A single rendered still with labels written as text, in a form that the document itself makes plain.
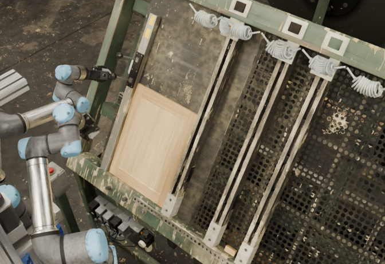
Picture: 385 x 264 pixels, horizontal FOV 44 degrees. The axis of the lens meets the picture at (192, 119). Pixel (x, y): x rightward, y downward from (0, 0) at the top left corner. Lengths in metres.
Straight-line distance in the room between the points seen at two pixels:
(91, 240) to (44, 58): 3.78
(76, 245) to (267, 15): 1.27
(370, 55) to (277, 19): 0.44
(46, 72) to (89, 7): 1.23
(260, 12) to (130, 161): 1.12
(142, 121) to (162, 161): 0.25
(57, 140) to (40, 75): 3.33
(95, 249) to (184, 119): 1.03
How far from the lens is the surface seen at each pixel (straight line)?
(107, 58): 2.79
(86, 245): 1.70
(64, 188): 2.97
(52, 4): 6.19
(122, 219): 2.83
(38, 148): 1.80
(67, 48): 5.37
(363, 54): 2.06
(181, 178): 2.48
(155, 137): 2.61
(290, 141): 2.18
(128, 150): 2.74
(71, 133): 1.79
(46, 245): 1.73
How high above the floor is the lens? 3.08
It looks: 45 degrees down
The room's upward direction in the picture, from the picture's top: 2 degrees counter-clockwise
